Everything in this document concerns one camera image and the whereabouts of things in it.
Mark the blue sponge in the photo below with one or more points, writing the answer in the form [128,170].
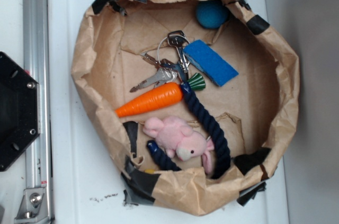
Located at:
[209,62]

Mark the orange toy carrot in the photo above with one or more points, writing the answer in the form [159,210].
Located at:
[161,97]

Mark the brown paper bag bin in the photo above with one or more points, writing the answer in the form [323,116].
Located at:
[257,110]

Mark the silver key bunch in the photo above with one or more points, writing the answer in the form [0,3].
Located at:
[167,71]

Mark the pink plush bunny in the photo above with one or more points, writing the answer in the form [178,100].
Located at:
[178,138]

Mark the small yellow object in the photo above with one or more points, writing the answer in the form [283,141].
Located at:
[149,171]

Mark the blue foam ball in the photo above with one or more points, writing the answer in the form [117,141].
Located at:
[212,14]

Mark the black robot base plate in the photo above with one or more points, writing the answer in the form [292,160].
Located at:
[19,111]

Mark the aluminium rail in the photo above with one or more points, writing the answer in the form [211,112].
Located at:
[38,157]

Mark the metal rail bracket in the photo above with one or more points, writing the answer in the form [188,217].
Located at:
[33,207]

